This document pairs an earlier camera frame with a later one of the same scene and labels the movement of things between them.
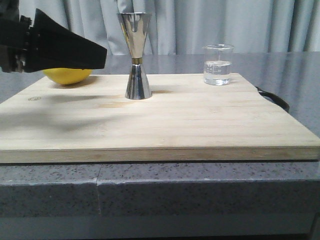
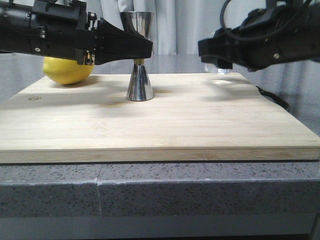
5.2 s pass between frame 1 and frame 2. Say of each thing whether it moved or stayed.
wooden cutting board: stayed
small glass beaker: moved
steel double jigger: stayed
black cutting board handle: stayed
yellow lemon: stayed
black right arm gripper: moved
